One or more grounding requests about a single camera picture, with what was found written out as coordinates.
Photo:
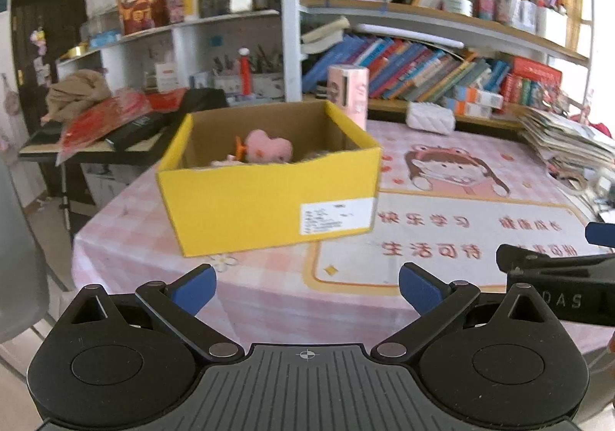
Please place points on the red white toy pen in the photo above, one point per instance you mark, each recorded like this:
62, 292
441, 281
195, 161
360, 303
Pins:
245, 73

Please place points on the small side table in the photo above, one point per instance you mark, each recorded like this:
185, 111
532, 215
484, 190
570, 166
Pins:
96, 155

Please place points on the red book box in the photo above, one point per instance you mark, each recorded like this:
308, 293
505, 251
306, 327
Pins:
538, 73

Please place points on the yellow cardboard box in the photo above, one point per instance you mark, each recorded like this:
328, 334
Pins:
240, 210

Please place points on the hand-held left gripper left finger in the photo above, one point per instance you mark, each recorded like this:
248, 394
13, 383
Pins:
192, 289

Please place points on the yellow label jar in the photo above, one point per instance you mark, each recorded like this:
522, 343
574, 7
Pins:
191, 3

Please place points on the pink printed tablecloth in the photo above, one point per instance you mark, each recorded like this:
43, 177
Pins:
269, 277

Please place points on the pink plush pig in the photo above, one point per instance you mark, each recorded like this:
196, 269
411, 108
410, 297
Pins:
269, 147

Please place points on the lying cream book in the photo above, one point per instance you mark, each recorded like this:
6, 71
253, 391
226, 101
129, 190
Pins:
324, 35

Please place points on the curved white shelf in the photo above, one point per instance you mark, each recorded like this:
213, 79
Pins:
192, 47

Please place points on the orange white carton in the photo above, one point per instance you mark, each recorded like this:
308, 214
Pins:
468, 108
480, 96

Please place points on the row of red green books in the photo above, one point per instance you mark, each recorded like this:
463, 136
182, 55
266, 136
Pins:
521, 90

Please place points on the pink cylindrical container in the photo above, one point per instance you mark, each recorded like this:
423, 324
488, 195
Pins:
355, 90

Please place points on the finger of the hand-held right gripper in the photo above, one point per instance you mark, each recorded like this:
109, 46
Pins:
528, 262
603, 235

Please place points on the beige cloth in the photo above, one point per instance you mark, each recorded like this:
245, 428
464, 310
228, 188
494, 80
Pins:
77, 92

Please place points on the dark door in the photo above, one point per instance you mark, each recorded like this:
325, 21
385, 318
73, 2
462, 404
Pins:
48, 27

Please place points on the black case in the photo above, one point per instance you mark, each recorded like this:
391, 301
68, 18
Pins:
202, 99

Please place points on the wealth god figurine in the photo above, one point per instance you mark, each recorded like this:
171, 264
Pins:
139, 3

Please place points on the white bookshelf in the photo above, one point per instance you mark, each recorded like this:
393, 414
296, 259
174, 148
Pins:
289, 27

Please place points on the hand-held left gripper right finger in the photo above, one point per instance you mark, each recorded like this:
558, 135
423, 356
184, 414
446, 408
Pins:
420, 288

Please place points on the row of colourful books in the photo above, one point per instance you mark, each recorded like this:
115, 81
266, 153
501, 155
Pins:
413, 71

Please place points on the white orange small box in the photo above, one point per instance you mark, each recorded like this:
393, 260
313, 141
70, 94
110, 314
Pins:
168, 75

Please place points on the stack of books and papers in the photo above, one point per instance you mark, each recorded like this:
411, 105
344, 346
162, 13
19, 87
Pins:
562, 138

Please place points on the white quilted pouch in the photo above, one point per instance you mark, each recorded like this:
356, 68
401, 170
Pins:
430, 118

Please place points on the white storage box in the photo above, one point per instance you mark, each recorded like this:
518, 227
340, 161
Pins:
551, 25

